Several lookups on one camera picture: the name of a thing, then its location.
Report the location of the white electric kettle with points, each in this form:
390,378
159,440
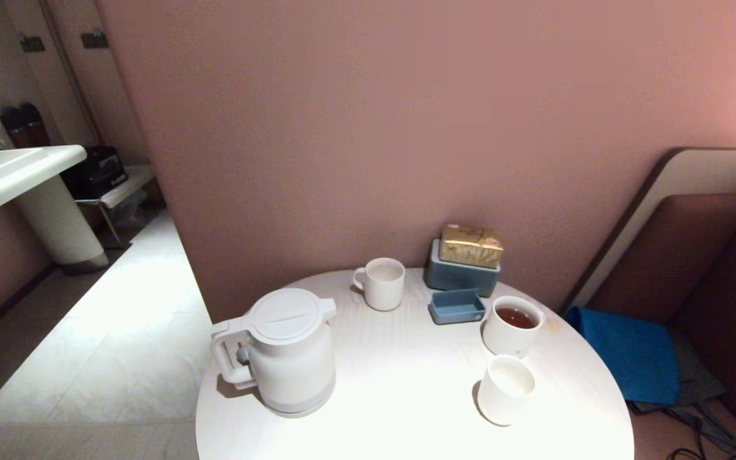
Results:
291,364

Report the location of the small white ribbed cup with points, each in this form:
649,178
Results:
502,402

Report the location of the blue rectangular box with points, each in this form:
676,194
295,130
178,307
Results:
457,279

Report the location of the gold foil packet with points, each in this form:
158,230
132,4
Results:
470,248

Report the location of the small blue tray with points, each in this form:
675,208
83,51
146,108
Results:
454,311

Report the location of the large white ribbed cup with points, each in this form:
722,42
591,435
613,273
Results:
505,342

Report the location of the white round kettle base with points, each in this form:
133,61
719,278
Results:
298,411

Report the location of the white metal-legged shelf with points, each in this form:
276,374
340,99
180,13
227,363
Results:
126,185

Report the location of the black box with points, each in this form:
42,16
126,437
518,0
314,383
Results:
96,172

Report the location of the blue cloth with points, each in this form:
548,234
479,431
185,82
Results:
630,358

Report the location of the white ribbed cylinder bin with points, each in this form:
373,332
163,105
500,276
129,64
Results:
55,217

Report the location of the brown booth bench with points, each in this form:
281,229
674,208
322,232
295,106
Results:
681,249

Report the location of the dark brown bottle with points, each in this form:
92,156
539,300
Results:
15,131
37,128

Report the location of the grey floor mat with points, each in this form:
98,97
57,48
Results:
697,378

